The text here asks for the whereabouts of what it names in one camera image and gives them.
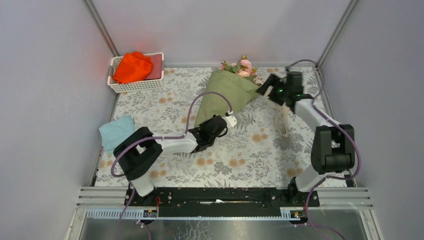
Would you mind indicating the orange cloth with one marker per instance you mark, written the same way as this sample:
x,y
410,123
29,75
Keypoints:
x,y
133,67

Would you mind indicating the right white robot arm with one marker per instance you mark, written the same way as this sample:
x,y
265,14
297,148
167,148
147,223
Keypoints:
x,y
333,150

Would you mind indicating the cream ribbon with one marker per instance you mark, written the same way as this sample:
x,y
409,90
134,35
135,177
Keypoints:
x,y
281,116

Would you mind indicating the white perforated plastic basket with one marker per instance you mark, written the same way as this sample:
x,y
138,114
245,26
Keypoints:
x,y
135,86

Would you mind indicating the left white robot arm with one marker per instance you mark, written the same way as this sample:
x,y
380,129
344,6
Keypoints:
x,y
136,154

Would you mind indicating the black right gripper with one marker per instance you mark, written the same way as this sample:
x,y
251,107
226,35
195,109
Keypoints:
x,y
271,80

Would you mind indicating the dark red cloth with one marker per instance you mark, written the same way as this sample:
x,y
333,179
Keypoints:
x,y
156,72

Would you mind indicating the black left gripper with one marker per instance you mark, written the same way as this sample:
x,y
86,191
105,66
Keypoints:
x,y
203,124

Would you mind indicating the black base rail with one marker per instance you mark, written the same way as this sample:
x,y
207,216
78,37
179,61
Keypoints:
x,y
222,202

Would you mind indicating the olive green wrapping paper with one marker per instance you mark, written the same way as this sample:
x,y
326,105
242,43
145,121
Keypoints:
x,y
225,91

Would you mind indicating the light blue towel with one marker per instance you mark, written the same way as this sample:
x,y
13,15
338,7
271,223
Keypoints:
x,y
115,132

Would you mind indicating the pink fake flower bunch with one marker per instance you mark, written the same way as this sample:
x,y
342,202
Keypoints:
x,y
242,68

